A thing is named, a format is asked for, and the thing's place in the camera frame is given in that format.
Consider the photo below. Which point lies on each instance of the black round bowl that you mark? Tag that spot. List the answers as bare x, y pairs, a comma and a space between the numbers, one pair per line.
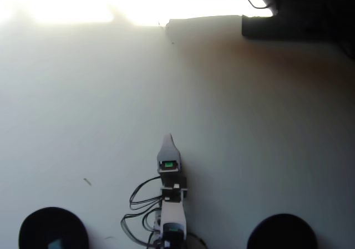
281, 232
36, 229

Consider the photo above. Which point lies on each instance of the dark rectangular box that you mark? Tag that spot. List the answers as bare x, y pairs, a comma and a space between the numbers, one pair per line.
285, 27

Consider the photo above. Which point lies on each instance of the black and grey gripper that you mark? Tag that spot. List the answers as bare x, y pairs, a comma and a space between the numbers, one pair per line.
173, 177

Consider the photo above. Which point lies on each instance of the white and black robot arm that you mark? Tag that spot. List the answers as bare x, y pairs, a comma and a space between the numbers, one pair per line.
173, 213

